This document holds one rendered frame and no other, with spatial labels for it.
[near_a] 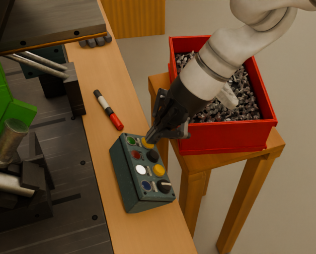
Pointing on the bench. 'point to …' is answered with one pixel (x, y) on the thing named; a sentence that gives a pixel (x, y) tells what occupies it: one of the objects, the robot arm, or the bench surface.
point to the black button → (153, 155)
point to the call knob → (164, 185)
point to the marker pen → (108, 110)
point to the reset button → (158, 170)
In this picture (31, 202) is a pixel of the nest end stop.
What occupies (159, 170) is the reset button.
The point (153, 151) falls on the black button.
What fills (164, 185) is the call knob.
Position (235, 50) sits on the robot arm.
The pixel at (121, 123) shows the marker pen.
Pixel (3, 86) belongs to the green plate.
